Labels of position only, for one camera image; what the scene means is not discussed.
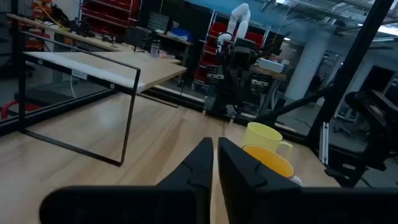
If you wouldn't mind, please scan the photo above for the black rack with red bins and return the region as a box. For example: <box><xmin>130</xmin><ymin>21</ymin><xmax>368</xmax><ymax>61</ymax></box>
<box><xmin>24</xmin><ymin>0</ymin><xmax>53</xmax><ymax>51</ymax></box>

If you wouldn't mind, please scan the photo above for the red curved pipe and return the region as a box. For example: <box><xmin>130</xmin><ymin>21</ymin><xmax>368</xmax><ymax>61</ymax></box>
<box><xmin>0</xmin><ymin>100</ymin><xmax>42</xmax><ymax>121</ymax></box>

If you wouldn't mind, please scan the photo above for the pale yellow mug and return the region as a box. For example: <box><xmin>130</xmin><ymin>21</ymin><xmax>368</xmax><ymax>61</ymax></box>
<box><xmin>241</xmin><ymin>122</ymin><xmax>294</xmax><ymax>161</ymax></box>

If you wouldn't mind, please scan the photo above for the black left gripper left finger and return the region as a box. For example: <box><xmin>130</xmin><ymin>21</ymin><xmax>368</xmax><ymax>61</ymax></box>
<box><xmin>39</xmin><ymin>137</ymin><xmax>214</xmax><ymax>224</ymax></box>

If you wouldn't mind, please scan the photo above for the black frame shelf, wood top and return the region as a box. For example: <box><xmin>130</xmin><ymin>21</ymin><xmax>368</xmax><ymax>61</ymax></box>
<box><xmin>17</xmin><ymin>30</ymin><xmax>188</xmax><ymax>167</ymax></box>

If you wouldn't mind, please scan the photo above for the white round column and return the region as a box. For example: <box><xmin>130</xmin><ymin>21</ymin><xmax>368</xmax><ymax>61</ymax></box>
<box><xmin>284</xmin><ymin>30</ymin><xmax>331</xmax><ymax>101</ymax></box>

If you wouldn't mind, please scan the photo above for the white mug with orange interior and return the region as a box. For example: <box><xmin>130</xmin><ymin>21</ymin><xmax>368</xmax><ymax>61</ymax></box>
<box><xmin>242</xmin><ymin>144</ymin><xmax>303</xmax><ymax>187</ymax></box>

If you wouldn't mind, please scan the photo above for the white box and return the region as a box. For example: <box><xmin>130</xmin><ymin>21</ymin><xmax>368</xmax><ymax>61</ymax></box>
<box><xmin>257</xmin><ymin>57</ymin><xmax>285</xmax><ymax>74</ymax></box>

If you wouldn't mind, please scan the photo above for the black upright frame post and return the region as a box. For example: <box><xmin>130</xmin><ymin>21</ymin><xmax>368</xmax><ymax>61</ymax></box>
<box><xmin>306</xmin><ymin>0</ymin><xmax>395</xmax><ymax>156</ymax></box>

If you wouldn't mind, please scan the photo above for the silver aluminium bracket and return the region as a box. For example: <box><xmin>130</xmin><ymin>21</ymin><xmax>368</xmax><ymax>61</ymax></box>
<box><xmin>320</xmin><ymin>121</ymin><xmax>330</xmax><ymax>165</ymax></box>

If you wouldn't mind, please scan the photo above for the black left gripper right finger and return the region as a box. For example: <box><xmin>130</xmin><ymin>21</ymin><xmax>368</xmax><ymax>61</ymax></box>
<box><xmin>217</xmin><ymin>137</ymin><xmax>398</xmax><ymax>224</ymax></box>

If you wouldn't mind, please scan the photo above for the red bin shelving rack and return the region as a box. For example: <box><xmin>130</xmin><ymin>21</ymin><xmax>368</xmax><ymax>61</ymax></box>
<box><xmin>192</xmin><ymin>11</ymin><xmax>266</xmax><ymax>91</ymax></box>
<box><xmin>80</xmin><ymin>0</ymin><xmax>141</xmax><ymax>37</ymax></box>

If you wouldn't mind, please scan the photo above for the long wooden workbench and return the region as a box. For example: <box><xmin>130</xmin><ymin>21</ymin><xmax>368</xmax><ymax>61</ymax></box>
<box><xmin>6</xmin><ymin>12</ymin><xmax>182</xmax><ymax>65</ymax></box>

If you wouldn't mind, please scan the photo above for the yellow cable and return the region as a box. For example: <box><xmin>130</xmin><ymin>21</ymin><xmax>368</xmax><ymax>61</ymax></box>
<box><xmin>36</xmin><ymin>1</ymin><xmax>68</xmax><ymax>32</ymax></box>

